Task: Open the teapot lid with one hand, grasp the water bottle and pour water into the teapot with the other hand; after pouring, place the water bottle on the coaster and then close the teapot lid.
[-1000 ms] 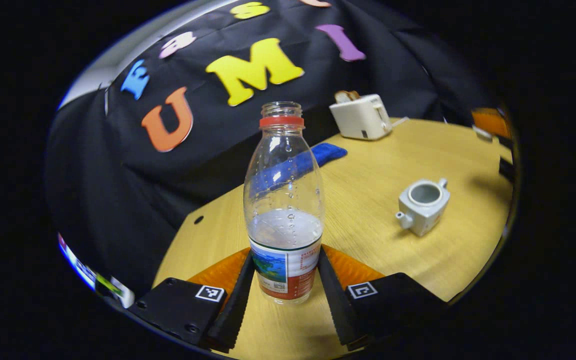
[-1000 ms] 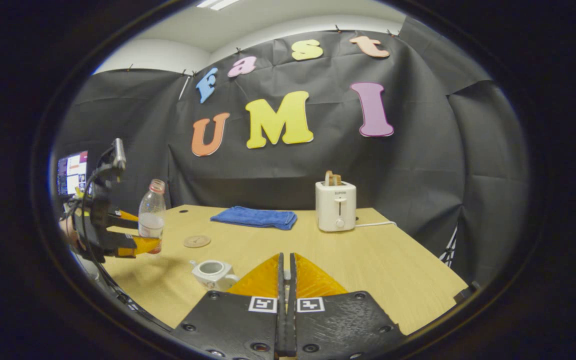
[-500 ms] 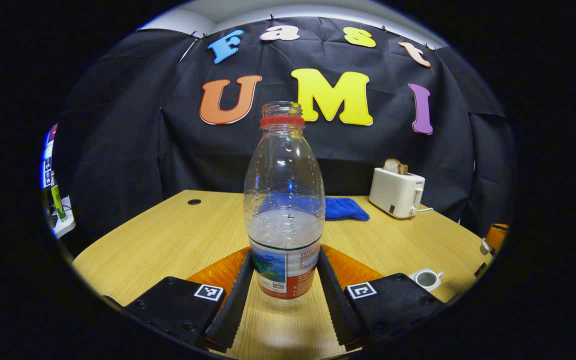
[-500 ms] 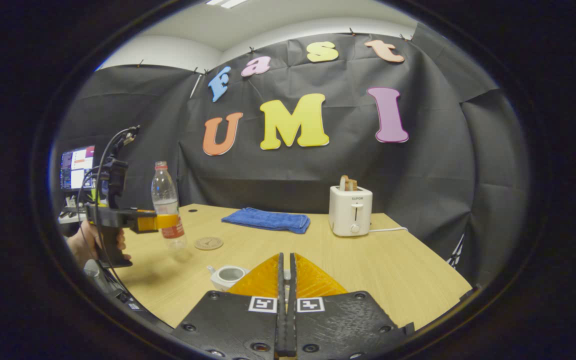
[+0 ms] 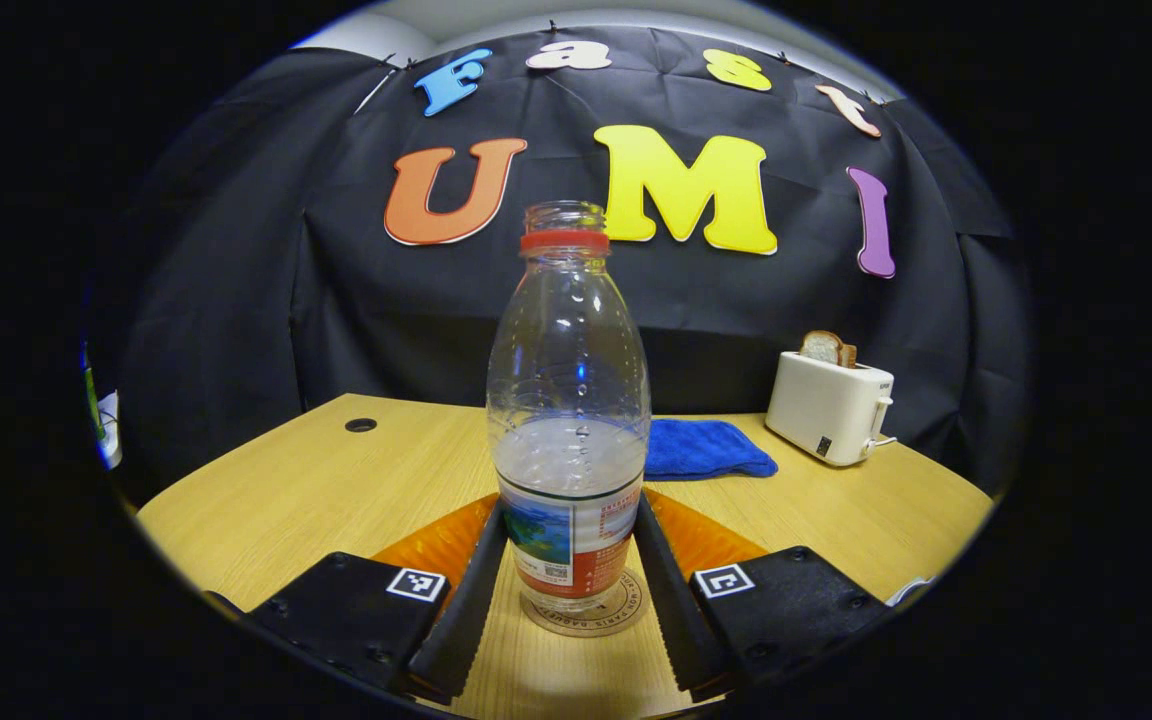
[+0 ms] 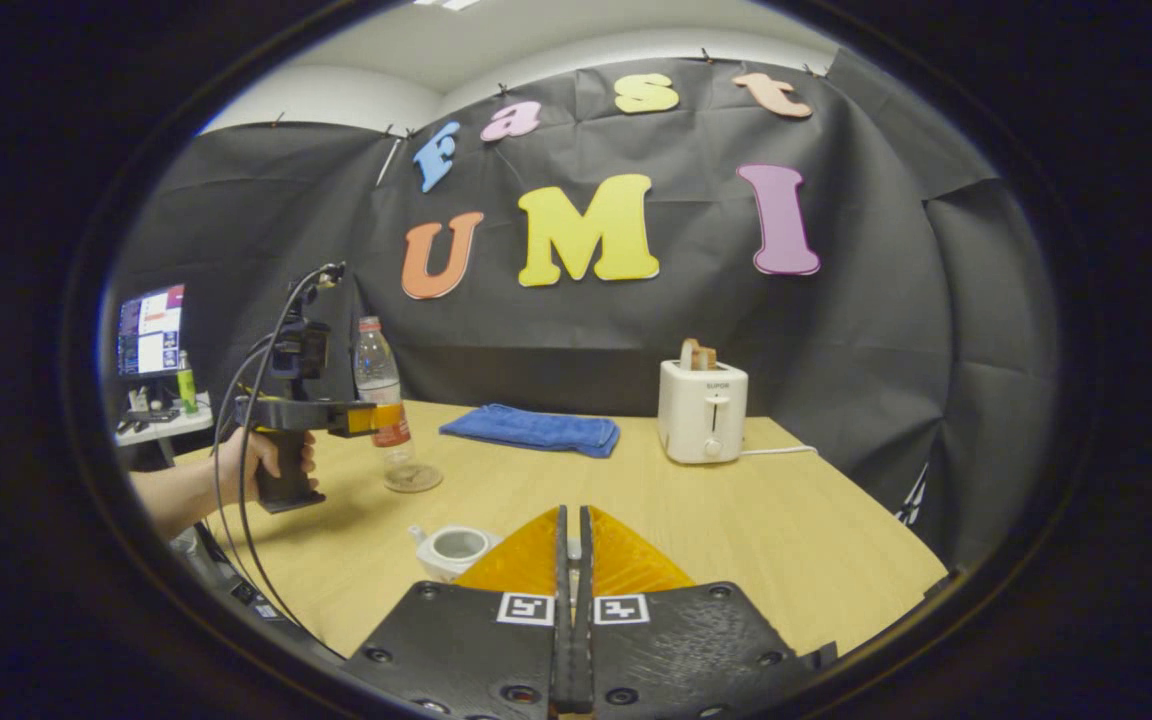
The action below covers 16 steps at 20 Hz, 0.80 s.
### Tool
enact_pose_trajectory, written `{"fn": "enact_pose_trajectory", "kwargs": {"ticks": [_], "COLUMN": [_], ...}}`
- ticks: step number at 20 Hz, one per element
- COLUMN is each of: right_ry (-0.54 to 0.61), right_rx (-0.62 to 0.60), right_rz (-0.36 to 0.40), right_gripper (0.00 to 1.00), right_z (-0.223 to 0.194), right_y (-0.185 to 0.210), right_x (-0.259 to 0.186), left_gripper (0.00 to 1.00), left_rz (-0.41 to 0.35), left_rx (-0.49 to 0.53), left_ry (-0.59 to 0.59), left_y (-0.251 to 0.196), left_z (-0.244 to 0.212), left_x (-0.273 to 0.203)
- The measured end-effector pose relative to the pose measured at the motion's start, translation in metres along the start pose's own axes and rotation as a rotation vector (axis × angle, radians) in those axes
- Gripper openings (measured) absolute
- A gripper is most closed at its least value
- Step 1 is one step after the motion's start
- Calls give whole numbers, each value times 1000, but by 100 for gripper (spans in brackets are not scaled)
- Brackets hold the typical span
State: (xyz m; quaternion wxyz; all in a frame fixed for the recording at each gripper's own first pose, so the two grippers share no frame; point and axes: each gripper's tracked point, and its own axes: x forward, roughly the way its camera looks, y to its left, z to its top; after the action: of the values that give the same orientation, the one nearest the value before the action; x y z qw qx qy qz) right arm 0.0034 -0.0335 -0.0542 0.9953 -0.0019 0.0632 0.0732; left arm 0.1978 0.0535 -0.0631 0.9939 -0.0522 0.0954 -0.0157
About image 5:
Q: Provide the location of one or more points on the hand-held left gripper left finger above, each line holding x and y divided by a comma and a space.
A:
466, 610

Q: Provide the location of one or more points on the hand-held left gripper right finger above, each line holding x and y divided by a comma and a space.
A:
671, 610

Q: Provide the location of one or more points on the round brown coaster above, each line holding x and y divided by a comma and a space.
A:
626, 615

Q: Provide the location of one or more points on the clear plastic water bottle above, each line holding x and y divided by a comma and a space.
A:
566, 400

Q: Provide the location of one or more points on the blue folded towel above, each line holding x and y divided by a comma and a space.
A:
701, 450

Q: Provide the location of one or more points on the black desk grommet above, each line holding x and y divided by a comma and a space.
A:
361, 425

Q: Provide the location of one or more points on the white toaster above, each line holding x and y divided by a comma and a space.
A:
821, 410

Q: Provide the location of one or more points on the black backdrop cloth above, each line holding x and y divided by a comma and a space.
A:
386, 320

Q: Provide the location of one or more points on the toast bread slice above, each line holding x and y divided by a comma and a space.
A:
826, 348

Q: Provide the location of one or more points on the white side table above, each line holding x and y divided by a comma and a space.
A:
111, 430

